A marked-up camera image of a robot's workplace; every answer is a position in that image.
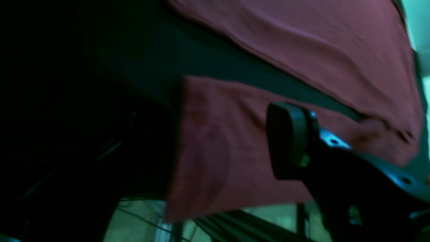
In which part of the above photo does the black table cloth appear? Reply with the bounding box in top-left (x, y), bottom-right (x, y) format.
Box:
top-left (0, 0), bottom-right (430, 242)

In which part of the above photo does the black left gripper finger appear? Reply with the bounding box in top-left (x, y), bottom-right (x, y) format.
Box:
top-left (266, 103), bottom-right (430, 242)

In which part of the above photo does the red long-sleeve shirt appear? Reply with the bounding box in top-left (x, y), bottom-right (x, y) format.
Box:
top-left (166, 0), bottom-right (425, 221)

